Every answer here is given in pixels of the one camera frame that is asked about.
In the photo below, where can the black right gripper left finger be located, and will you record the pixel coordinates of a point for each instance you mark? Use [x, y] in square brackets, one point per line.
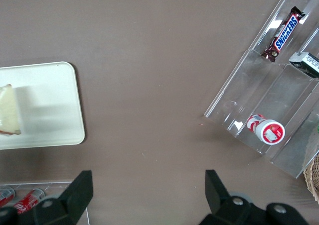
[74, 200]

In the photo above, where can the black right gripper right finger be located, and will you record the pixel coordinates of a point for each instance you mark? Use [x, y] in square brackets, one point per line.
[219, 205]

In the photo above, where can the triangular white sandwich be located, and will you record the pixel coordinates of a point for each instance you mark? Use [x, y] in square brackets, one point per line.
[8, 110]

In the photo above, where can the cream plastic tray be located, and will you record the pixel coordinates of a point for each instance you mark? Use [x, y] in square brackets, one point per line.
[49, 110]

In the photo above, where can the small tan wicker basket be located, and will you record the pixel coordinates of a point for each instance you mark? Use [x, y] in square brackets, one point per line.
[314, 182]

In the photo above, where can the clear acrylic bottle rack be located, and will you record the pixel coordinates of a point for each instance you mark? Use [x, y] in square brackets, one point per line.
[82, 215]

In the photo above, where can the red cola bottle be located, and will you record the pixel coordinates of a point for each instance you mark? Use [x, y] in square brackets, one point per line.
[27, 201]
[5, 196]

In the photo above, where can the red white yogurt bottle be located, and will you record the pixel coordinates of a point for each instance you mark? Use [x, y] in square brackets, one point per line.
[266, 130]

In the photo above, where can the clear acrylic tiered display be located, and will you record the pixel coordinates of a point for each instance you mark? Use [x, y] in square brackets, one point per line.
[261, 85]

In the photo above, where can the black white snack box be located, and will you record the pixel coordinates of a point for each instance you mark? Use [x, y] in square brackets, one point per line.
[307, 64]

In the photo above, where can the Snickers chocolate bar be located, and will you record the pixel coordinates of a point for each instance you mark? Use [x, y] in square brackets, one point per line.
[285, 33]

